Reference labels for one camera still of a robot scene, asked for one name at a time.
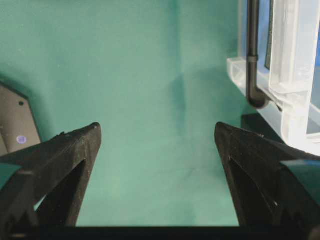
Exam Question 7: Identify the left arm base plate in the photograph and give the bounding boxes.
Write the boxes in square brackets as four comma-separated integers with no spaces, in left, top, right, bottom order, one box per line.
[0,83,41,156]

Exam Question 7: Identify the black cable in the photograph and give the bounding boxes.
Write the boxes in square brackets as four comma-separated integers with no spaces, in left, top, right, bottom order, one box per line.
[245,0,283,112]

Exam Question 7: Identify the clear plastic storage case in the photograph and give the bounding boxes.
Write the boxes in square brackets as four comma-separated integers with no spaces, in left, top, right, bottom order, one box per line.
[226,0,320,154]

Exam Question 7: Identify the blue liner sheet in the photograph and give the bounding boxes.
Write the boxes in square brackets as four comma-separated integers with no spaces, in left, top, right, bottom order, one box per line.
[257,0,274,74]

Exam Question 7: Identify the green table cloth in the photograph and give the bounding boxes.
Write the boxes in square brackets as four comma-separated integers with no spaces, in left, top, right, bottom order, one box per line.
[0,0,256,227]

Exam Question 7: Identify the black D435i box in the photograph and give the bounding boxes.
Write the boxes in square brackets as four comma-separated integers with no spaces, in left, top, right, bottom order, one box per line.
[241,113,284,144]

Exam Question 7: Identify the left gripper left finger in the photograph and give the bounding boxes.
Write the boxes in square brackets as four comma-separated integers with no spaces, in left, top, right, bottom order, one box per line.
[0,122,102,233]

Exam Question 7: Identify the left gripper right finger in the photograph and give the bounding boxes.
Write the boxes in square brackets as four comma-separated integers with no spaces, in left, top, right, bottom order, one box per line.
[214,122,320,233]

